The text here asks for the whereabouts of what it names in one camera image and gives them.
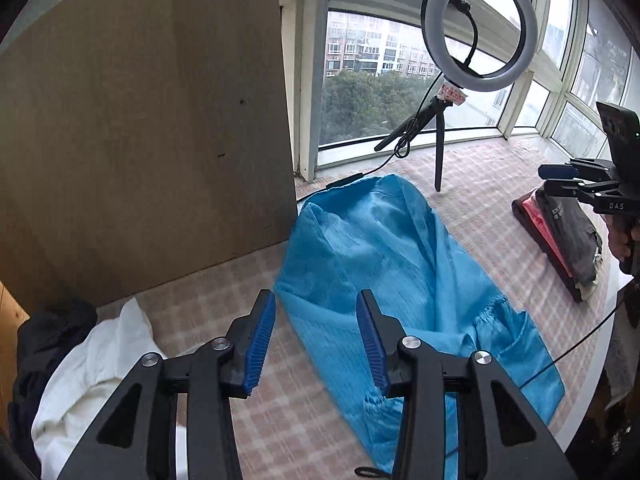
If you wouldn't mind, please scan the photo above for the person's right hand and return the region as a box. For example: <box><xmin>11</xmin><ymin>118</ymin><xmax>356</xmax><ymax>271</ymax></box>
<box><xmin>607</xmin><ymin>212</ymin><xmax>640</xmax><ymax>275</ymax></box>

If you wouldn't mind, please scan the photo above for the thin black cable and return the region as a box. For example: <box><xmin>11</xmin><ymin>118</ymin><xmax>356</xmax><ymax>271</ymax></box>
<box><xmin>354</xmin><ymin>290</ymin><xmax>626</xmax><ymax>478</ymax></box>

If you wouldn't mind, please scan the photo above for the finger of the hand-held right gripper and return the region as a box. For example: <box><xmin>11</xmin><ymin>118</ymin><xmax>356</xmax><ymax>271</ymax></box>
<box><xmin>538</xmin><ymin>159</ymin><xmax>613</xmax><ymax>181</ymax></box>
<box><xmin>544</xmin><ymin>179</ymin><xmax>621</xmax><ymax>206</ymax></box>

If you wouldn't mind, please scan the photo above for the pine wood board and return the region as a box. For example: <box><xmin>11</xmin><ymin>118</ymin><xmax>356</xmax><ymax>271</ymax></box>
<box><xmin>0</xmin><ymin>282</ymin><xmax>31</xmax><ymax>416</ymax></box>

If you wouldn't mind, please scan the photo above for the white garment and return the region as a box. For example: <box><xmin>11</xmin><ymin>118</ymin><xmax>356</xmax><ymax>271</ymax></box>
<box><xmin>31</xmin><ymin>297</ymin><xmax>168</xmax><ymax>480</ymax></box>

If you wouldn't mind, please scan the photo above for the ring light cable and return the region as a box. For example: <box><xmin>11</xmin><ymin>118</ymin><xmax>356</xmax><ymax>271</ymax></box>
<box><xmin>296</xmin><ymin>72</ymin><xmax>446</xmax><ymax>206</ymax></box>

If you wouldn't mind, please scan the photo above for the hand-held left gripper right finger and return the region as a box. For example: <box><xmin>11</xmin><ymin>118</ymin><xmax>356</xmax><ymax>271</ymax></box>
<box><xmin>355</xmin><ymin>289</ymin><xmax>581</xmax><ymax>480</ymax></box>

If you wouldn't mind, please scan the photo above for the blue striped coat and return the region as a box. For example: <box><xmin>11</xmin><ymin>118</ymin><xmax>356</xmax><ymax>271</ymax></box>
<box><xmin>273</xmin><ymin>174</ymin><xmax>566</xmax><ymax>480</ymax></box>

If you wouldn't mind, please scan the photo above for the dark grey folded garment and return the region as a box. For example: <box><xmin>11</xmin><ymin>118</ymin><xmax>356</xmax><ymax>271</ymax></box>
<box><xmin>535</xmin><ymin>187</ymin><xmax>603</xmax><ymax>286</ymax></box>

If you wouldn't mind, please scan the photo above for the black garment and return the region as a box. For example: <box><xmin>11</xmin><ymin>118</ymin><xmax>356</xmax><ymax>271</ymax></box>
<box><xmin>7</xmin><ymin>297</ymin><xmax>98</xmax><ymax>478</ymax></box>

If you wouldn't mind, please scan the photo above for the checkered table mat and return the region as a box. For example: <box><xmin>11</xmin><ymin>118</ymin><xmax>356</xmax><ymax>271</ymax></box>
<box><xmin>95</xmin><ymin>137</ymin><xmax>613</xmax><ymax>480</ymax></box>

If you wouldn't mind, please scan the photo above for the white-framed window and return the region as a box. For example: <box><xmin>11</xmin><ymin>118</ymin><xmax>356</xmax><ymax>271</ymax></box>
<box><xmin>277</xmin><ymin>0</ymin><xmax>640</xmax><ymax>181</ymax></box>

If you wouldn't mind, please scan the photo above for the stack of folded clothes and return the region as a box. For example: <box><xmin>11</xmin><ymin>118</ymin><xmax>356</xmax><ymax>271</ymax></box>
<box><xmin>511</xmin><ymin>192</ymin><xmax>586</xmax><ymax>303</ymax></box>

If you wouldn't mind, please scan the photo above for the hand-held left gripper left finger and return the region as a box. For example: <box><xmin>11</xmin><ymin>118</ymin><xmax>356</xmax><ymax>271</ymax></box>
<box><xmin>57</xmin><ymin>288</ymin><xmax>277</xmax><ymax>480</ymax></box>

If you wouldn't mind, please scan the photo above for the brown board panel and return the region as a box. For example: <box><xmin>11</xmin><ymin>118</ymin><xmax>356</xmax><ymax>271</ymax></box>
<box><xmin>0</xmin><ymin>0</ymin><xmax>300</xmax><ymax>311</ymax></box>

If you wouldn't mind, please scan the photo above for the pink folded garment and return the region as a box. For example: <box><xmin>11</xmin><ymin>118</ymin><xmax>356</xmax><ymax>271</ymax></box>
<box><xmin>522</xmin><ymin>195</ymin><xmax>576</xmax><ymax>278</ymax></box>

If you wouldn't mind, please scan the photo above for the black tripod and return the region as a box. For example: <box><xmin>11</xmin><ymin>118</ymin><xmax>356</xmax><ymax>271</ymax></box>
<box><xmin>374</xmin><ymin>80</ymin><xmax>468</xmax><ymax>193</ymax></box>

